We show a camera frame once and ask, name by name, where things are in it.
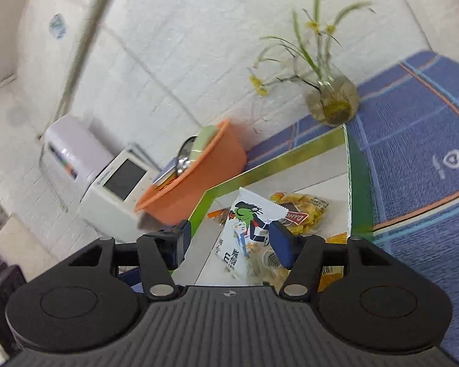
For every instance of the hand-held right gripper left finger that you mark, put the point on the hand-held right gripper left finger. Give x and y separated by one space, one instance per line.
178 250

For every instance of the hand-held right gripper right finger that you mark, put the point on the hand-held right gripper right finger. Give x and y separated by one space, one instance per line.
285 244

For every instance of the white snack packet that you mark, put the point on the white snack packet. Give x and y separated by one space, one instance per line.
241 237

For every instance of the green cardboard box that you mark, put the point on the green cardboard box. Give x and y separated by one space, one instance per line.
313 168

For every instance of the clear packet of yellow puffs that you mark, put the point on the clear packet of yellow puffs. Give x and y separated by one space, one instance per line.
306 214

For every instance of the blue booklet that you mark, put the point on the blue booklet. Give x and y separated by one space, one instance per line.
166 172

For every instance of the white appliance with screen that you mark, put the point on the white appliance with screen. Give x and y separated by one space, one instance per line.
118 195

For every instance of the orange plastic basin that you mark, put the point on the orange plastic basin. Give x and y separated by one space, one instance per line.
210 176

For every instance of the metal bowl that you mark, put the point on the metal bowl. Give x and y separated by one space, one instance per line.
183 158

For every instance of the light green plastic bowl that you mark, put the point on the light green plastic bowl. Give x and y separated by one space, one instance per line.
202 141

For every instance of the white water purifier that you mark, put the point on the white water purifier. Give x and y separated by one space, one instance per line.
76 149

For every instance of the glass vase with yellow flowers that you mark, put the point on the glass vase with yellow flowers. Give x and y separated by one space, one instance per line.
331 99

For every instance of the blue patterned tablecloth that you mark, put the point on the blue patterned tablecloth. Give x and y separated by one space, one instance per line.
417 168

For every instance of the white wall conduit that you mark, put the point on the white wall conduit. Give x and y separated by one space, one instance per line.
82 46

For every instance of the blue round wall sticker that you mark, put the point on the blue round wall sticker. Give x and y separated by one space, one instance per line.
58 26

